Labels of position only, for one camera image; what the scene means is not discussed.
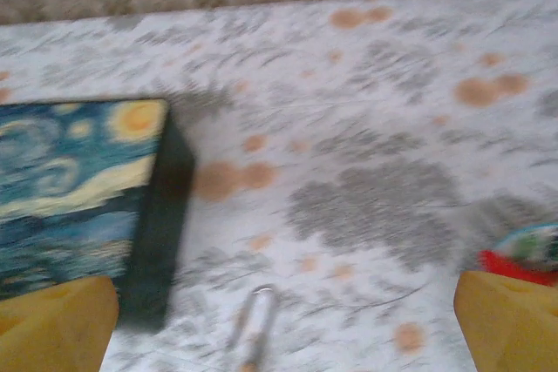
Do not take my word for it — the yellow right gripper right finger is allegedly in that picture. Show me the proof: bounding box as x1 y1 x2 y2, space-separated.
453 269 558 372

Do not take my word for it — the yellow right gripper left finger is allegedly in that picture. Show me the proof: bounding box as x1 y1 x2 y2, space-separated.
0 274 120 372

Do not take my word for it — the brass padlock with silver shackle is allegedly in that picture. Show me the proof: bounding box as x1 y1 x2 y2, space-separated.
228 283 281 372

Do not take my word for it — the starry night print box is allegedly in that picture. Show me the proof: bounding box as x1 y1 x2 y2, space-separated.
0 98 196 333

